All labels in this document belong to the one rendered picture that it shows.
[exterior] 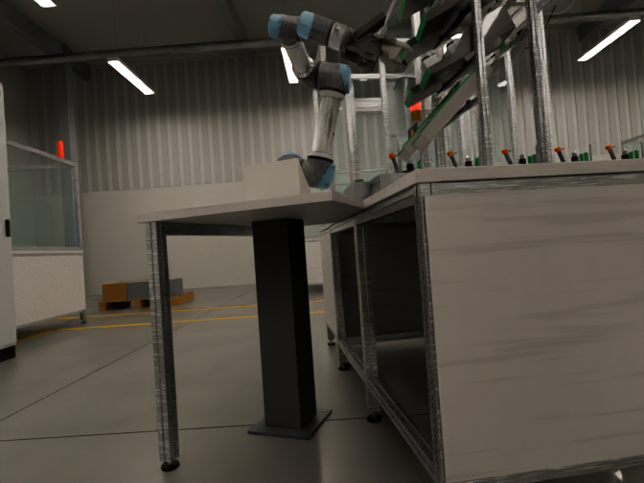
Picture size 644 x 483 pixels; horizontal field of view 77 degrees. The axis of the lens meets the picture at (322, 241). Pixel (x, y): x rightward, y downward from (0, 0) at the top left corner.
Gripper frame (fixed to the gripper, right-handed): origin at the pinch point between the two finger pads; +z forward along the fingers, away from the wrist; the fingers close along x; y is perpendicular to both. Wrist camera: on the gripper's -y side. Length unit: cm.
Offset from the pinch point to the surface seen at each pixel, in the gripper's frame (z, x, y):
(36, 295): -272, -289, 217
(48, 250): -293, -310, 175
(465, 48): 15.0, 6.7, -4.1
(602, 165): 52, 28, 24
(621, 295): 67, 27, 51
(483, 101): 24.7, 9.8, 10.2
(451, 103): 17.1, 6.6, 12.6
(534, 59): 34.5, 7.5, -7.4
